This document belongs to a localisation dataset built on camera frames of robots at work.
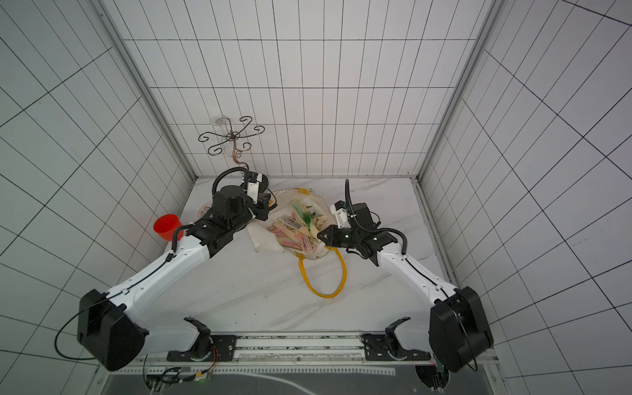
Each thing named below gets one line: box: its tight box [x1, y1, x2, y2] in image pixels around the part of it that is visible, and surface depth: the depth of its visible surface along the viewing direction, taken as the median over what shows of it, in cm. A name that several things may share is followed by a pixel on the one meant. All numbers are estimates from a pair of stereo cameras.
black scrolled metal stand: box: [198, 116, 265, 170], surface depth 94 cm
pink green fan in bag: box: [267, 207, 319, 245], surface depth 94 cm
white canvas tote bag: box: [246, 188, 347, 299], surface depth 91 cm
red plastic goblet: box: [153, 213, 185, 242], surface depth 87 cm
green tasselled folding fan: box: [289, 199, 316, 232], surface depth 87 cm
